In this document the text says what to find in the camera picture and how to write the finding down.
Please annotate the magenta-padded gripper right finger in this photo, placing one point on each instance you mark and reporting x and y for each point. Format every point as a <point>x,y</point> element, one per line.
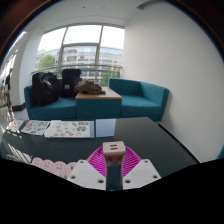
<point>140,173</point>

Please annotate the brown bag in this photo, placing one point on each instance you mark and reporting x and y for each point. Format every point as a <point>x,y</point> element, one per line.
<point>88,87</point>

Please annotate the teal wood-topped side table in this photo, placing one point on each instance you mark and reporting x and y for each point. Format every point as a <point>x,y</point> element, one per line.
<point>98,108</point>

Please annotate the black plastic bag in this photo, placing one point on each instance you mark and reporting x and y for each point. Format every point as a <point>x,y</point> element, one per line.
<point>45,88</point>

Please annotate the black backpack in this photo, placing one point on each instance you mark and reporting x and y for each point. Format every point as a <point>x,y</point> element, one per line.
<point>70,81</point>

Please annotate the person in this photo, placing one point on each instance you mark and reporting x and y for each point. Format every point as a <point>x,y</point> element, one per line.
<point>9,79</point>

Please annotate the teal armchair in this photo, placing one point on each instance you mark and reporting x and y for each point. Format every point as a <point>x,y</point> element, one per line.
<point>140,105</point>

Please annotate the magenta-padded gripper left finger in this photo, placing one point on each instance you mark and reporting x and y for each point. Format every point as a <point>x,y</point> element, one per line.
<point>87,174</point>

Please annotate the pink charger block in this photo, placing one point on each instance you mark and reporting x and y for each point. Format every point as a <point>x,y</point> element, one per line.
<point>114,151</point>

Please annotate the metal window railing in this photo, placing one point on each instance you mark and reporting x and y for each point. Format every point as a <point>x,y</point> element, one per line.
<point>90,68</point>

